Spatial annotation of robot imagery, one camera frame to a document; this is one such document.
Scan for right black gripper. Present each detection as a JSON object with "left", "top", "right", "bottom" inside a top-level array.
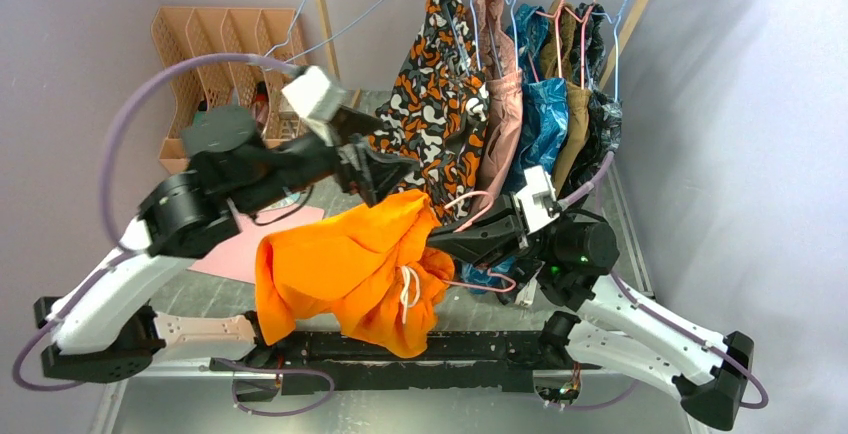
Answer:
[{"left": 422, "top": 190, "right": 559, "bottom": 270}]

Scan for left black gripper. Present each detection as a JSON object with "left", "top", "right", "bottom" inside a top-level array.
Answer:
[{"left": 235, "top": 103, "right": 421, "bottom": 216}]

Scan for pink wire hanger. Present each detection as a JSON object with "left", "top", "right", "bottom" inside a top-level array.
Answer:
[{"left": 442, "top": 191, "right": 518, "bottom": 294}]

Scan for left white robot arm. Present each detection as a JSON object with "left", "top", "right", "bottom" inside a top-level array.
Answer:
[{"left": 35, "top": 105, "right": 417, "bottom": 388}]

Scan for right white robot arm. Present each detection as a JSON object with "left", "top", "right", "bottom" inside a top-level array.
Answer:
[{"left": 427, "top": 196, "right": 755, "bottom": 431}]

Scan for orange camouflage shorts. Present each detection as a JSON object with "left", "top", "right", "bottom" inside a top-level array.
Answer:
[{"left": 370, "top": 0, "right": 489, "bottom": 224}]

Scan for blue patterned shorts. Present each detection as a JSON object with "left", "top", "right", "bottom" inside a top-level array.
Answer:
[{"left": 460, "top": 3, "right": 570, "bottom": 295}]

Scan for pink shorts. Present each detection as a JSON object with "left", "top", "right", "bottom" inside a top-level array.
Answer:
[{"left": 474, "top": 0, "right": 523, "bottom": 197}]

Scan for brown shorts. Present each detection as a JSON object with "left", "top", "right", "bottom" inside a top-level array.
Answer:
[{"left": 538, "top": 0, "right": 590, "bottom": 198}]

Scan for pink clipboard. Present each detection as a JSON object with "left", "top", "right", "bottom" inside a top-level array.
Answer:
[{"left": 189, "top": 206, "right": 325, "bottom": 284}]

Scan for peach file organizer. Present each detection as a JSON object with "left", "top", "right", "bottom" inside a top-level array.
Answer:
[{"left": 150, "top": 6, "right": 317, "bottom": 175}]

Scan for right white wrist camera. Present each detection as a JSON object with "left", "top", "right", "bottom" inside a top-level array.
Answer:
[{"left": 514, "top": 166, "right": 560, "bottom": 234}]

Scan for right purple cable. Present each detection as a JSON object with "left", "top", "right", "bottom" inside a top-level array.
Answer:
[{"left": 556, "top": 151, "right": 770, "bottom": 411}]

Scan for purple cable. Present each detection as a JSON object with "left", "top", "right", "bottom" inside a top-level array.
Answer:
[
  {"left": 556, "top": 151, "right": 770, "bottom": 411},
  {"left": 11, "top": 53, "right": 303, "bottom": 393}
]

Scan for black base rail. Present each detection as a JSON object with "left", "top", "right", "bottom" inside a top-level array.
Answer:
[{"left": 234, "top": 331, "right": 575, "bottom": 395}]

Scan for blue wire hanger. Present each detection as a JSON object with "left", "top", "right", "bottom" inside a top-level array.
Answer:
[{"left": 263, "top": 0, "right": 412, "bottom": 65}]

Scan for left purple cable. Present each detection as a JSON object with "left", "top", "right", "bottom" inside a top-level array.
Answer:
[{"left": 11, "top": 53, "right": 303, "bottom": 393}]

